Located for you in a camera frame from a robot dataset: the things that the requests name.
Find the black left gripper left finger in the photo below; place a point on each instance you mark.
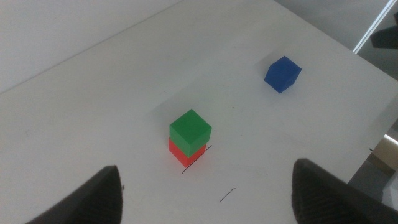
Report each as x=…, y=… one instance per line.
x=96, y=199

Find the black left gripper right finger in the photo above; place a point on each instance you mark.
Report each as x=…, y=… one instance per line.
x=323, y=199

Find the red cube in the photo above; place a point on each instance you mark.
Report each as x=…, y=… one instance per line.
x=183, y=158

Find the green cube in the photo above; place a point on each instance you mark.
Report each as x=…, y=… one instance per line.
x=190, y=130

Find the blue cube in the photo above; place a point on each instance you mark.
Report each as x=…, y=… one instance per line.
x=282, y=74

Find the beige box below table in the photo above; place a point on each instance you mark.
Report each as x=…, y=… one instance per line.
x=387, y=152

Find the black block beyond table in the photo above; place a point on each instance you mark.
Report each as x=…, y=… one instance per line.
x=387, y=37

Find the white thin strip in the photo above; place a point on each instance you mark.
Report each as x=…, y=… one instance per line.
x=371, y=28

